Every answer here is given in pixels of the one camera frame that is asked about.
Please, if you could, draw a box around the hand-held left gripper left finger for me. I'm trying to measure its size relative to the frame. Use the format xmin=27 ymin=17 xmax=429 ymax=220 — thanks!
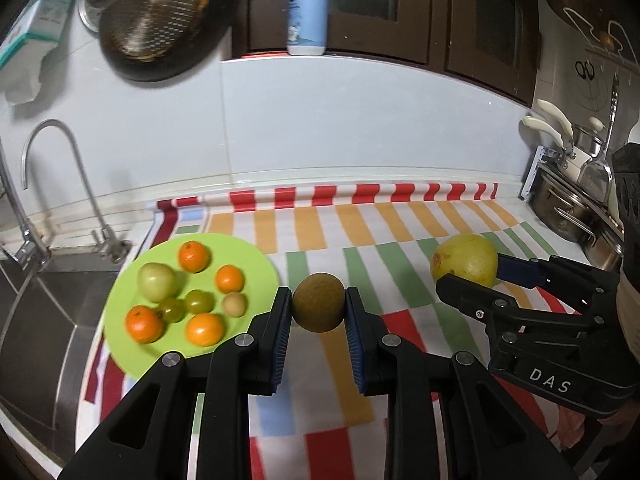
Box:
xmin=59 ymin=286 xmax=293 ymax=480

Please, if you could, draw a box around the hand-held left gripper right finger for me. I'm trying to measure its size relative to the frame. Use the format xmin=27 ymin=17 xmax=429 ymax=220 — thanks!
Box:
xmin=345 ymin=286 xmax=563 ymax=480

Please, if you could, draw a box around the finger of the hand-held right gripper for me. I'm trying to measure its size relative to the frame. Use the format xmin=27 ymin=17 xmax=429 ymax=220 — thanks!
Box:
xmin=497 ymin=255 xmax=621 ymax=316
xmin=436 ymin=274 xmax=608 ymax=356

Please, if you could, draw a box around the large yellow-green pear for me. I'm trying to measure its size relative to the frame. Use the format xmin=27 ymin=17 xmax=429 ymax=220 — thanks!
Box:
xmin=430 ymin=232 xmax=499 ymax=288

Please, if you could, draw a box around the brown round fruit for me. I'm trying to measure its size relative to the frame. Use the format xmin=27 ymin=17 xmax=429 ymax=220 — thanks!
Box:
xmin=291 ymin=272 xmax=347 ymax=333

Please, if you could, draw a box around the small tan fruit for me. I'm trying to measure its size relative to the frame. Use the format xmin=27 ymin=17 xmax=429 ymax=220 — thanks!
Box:
xmin=221 ymin=292 xmax=247 ymax=318

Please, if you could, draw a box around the large orange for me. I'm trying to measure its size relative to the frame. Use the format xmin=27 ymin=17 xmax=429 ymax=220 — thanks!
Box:
xmin=186 ymin=312 xmax=225 ymax=347

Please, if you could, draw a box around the lime green plate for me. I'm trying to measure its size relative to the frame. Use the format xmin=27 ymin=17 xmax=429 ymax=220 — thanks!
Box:
xmin=103 ymin=232 xmax=281 ymax=381

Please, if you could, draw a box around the round green fruit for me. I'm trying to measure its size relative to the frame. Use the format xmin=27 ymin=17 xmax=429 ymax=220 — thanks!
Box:
xmin=184 ymin=290 xmax=216 ymax=315

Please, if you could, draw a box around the green tomato with calyx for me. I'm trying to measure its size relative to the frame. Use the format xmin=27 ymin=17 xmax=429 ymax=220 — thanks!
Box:
xmin=157 ymin=297 xmax=187 ymax=323

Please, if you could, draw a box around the small oval orange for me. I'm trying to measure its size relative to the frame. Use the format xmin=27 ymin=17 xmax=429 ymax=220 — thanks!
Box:
xmin=178 ymin=241 xmax=211 ymax=274

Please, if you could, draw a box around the pale green apple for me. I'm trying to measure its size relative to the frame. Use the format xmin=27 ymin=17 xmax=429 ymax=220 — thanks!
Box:
xmin=137 ymin=262 xmax=179 ymax=302

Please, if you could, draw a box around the orange with stem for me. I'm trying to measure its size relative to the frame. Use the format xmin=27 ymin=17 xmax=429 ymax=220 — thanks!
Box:
xmin=125 ymin=305 xmax=166 ymax=345

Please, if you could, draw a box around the large steel pot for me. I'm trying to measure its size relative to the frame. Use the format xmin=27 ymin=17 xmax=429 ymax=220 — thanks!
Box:
xmin=530 ymin=170 xmax=596 ymax=243

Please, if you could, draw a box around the small steel pot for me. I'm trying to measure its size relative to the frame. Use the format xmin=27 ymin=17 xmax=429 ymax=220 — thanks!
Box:
xmin=582 ymin=225 xmax=626 ymax=272

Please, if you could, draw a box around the colourful checked tablecloth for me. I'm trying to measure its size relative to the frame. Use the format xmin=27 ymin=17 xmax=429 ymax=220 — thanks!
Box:
xmin=75 ymin=182 xmax=591 ymax=480

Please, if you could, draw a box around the steel skimmer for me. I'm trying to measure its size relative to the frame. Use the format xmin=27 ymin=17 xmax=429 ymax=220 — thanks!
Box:
xmin=579 ymin=72 xmax=621 ymax=202

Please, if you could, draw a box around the steel sink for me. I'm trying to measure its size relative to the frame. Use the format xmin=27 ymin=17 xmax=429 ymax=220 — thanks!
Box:
xmin=0 ymin=255 xmax=136 ymax=461

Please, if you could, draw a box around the straight steel faucet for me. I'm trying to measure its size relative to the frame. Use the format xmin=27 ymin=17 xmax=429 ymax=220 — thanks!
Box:
xmin=0 ymin=140 xmax=51 ymax=271

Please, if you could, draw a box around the dark wooden cabinet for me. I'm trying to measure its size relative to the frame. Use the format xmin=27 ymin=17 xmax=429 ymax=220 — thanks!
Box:
xmin=232 ymin=0 xmax=543 ymax=108

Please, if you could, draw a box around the black frying pan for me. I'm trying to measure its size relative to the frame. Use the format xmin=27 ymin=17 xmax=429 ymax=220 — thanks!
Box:
xmin=99 ymin=0 xmax=236 ymax=83

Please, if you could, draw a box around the curved steel faucet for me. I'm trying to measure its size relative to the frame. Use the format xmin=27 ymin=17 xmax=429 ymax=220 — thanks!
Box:
xmin=21 ymin=119 xmax=132 ymax=263

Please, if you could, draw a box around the white pump bottle blue label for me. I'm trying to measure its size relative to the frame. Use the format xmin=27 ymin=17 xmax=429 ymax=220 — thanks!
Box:
xmin=286 ymin=0 xmax=331 ymax=57

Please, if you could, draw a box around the steel colander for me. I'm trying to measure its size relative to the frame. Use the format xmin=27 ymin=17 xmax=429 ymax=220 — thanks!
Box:
xmin=97 ymin=0 xmax=213 ymax=61

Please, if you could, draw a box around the teal and white box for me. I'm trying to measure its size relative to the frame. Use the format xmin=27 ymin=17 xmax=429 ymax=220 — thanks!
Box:
xmin=0 ymin=0 xmax=96 ymax=106

